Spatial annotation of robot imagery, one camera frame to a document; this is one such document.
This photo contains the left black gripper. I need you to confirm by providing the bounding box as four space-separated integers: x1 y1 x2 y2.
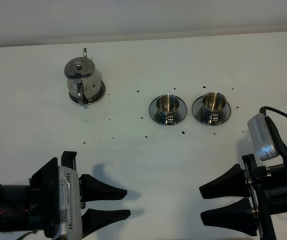
29 151 131 238

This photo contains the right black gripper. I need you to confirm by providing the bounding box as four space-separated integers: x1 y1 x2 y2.
199 154 277 240

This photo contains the stainless steel teapot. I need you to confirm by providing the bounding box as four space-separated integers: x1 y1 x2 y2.
64 48 102 106

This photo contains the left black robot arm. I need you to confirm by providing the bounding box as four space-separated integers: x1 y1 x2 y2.
0 151 131 240

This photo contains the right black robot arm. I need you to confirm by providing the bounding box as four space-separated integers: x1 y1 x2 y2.
199 154 287 240

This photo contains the right stainless steel teacup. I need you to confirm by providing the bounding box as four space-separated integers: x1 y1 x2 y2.
201 92 227 125

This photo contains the stainless steel teacup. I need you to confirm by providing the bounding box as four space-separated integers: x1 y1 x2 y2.
156 94 180 125
201 92 227 125

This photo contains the right stainless steel saucer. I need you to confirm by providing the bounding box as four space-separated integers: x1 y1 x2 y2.
192 95 232 126

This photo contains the stainless steel saucer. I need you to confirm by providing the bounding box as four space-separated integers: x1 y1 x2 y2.
192 95 232 126
148 95 188 126

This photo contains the left stainless steel saucer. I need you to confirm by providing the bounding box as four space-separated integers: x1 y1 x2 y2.
148 95 188 126

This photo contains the round steel teapot coaster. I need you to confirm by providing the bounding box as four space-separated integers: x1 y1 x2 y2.
83 81 106 105

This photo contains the left stainless steel teacup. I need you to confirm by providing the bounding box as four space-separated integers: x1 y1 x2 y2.
156 94 180 125

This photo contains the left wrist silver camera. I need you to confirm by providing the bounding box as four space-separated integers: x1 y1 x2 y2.
53 166 83 240

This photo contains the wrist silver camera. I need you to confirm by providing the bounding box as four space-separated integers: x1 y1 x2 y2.
53 166 83 240
247 113 280 161

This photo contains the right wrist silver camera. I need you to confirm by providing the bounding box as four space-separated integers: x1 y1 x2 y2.
247 113 280 161

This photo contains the right camera black cable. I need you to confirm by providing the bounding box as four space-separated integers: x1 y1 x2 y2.
259 106 287 127

